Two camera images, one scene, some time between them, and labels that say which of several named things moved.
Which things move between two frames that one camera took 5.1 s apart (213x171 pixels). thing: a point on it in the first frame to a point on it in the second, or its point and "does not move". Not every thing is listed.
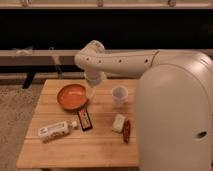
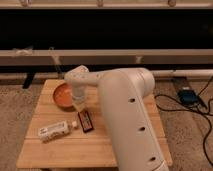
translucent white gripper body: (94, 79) to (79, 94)
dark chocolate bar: (85, 120) does not move
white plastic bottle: (53, 132) does not move
